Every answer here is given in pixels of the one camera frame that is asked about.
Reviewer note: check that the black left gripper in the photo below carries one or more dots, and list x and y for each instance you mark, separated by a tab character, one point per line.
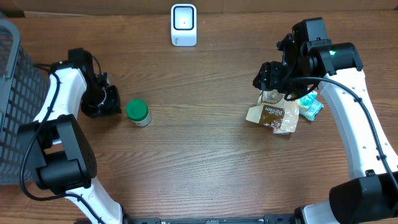
107	107

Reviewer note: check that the white barcode scanner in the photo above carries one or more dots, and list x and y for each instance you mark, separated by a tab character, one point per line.
183	25

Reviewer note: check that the green lid jar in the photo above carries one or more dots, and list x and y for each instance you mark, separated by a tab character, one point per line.
138	112

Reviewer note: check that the teal wet wipes pack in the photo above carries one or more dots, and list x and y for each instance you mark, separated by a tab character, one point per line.
313	110

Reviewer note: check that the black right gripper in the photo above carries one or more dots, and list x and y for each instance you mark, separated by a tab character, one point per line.
271	78

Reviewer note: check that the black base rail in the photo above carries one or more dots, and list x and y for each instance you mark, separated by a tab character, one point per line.
266	219

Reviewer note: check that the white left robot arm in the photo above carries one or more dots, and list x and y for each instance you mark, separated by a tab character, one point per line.
57	153

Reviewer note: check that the green Kleenex tissue pack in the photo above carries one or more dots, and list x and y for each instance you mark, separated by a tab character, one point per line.
305	102

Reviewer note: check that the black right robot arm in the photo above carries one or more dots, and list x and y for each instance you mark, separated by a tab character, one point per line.
311	60

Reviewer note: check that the dark plastic mesh basket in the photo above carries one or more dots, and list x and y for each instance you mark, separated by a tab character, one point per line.
23	91

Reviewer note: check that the dried mushroom pouch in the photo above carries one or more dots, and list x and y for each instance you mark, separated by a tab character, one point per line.
273	111

